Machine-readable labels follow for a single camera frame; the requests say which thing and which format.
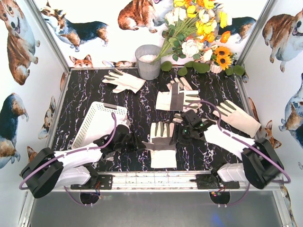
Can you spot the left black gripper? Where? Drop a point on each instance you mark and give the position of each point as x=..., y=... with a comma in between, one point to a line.
x=136, y=141

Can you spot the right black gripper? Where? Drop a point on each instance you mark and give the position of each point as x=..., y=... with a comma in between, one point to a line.
x=181, y=130

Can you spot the white grey work glove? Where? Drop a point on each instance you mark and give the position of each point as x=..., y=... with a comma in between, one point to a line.
x=163, y=154

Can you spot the cream glove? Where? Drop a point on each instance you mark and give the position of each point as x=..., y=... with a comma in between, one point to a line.
x=123, y=81

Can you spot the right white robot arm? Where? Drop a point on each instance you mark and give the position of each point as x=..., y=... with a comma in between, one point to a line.
x=259, y=164

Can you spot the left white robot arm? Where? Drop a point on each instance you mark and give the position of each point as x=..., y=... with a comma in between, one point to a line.
x=50, y=169

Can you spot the white perforated storage basket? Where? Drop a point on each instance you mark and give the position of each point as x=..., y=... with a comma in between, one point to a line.
x=98, y=122

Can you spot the small white sunflower pot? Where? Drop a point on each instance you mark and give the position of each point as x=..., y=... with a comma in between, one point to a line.
x=215, y=68

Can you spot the grey metal bucket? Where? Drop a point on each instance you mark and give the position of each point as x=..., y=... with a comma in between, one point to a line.
x=148, y=66

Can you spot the artificial flower bouquet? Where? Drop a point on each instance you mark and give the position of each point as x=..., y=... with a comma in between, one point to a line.
x=199, y=29

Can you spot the aluminium front rail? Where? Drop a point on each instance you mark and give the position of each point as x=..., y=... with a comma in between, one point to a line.
x=170, y=180

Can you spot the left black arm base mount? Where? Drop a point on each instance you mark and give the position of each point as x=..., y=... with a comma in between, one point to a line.
x=96, y=180

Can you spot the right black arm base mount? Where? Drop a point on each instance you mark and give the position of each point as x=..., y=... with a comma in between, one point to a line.
x=213, y=181

